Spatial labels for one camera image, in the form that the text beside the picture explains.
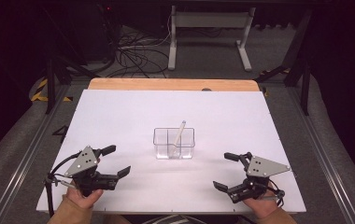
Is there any yellow black hazard tape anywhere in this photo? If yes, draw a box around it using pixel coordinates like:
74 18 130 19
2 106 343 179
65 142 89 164
30 77 73 103

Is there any black metal stand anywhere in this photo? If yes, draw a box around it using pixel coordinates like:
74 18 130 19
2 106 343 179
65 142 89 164
43 57 100 115
254 8 314 117

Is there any white metal desk frame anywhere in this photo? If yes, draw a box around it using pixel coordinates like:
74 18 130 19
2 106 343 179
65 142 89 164
167 5 257 72

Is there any black triangular bracket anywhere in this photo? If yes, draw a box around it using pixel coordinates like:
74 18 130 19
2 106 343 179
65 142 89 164
52 124 69 144

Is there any white pen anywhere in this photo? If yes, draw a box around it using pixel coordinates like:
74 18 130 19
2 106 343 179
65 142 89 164
170 119 188 157

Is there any person's right hand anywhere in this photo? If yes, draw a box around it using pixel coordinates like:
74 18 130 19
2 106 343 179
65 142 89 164
242 182 282 219

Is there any person's dark striped clothing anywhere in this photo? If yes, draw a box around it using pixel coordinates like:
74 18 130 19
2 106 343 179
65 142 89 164
104 213 251 224

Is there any person's left hand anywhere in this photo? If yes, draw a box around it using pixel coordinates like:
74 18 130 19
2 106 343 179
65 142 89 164
65 186 105 209

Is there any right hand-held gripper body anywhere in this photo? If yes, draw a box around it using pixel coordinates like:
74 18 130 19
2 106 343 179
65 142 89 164
228 151 292 204

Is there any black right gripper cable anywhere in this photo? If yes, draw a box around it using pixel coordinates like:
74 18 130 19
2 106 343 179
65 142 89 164
268 178 288 208

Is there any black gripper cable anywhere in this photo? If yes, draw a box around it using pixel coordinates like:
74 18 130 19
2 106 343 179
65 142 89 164
268 178 288 208
43 151 84 218

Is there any tangle of floor cables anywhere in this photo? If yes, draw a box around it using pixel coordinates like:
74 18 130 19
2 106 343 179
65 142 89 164
106 26 171 78

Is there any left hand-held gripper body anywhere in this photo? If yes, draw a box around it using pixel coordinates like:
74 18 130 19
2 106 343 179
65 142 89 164
64 145 119 198

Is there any white table cover board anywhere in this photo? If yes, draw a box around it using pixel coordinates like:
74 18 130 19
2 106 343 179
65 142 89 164
35 89 307 215

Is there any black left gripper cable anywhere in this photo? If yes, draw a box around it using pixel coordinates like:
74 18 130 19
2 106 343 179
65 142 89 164
43 151 84 218

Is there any clear plastic organizer box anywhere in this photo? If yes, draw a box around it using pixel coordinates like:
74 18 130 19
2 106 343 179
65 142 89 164
152 127 196 161

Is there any aluminium floor rail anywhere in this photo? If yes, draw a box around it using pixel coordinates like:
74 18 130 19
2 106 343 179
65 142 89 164
286 87 355 224
0 83 71 224

